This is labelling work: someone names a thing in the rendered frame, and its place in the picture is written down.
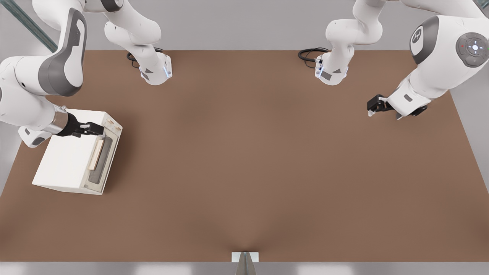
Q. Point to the silver frame post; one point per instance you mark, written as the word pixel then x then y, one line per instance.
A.
pixel 245 263
pixel 483 7
pixel 30 25

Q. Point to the white oven door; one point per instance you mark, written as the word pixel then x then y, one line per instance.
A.
pixel 105 160

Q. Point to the white oven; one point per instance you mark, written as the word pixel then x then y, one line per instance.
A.
pixel 65 160

